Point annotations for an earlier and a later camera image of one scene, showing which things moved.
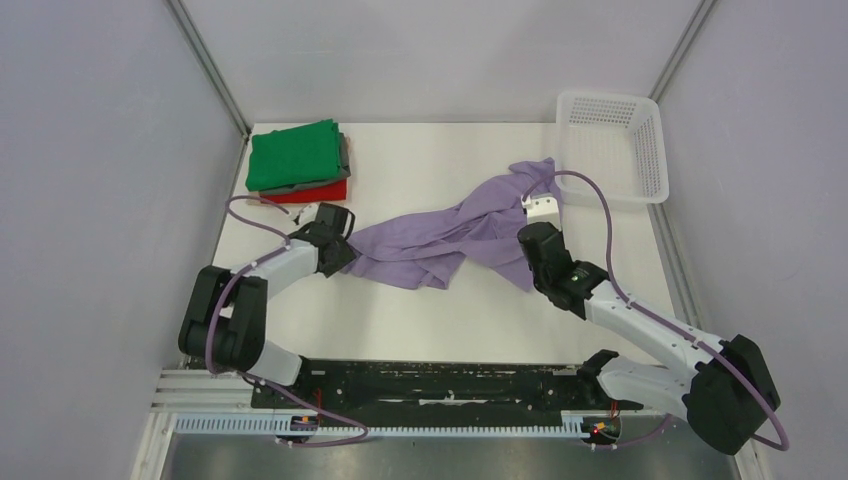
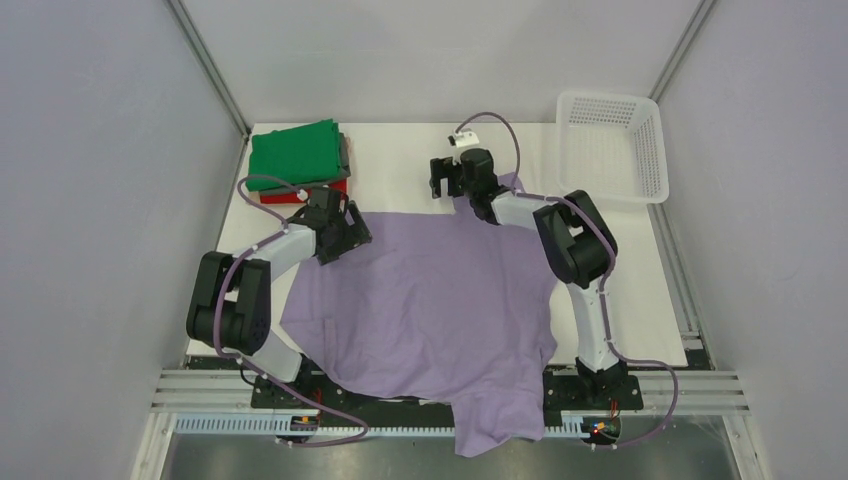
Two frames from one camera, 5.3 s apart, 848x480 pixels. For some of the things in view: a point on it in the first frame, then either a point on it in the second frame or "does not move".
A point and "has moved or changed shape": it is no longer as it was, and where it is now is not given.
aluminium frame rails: x=189 y=388 does not move
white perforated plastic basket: x=617 y=140 does not move
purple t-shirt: x=431 y=251 has moved or changed shape
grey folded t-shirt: x=343 y=173 does not move
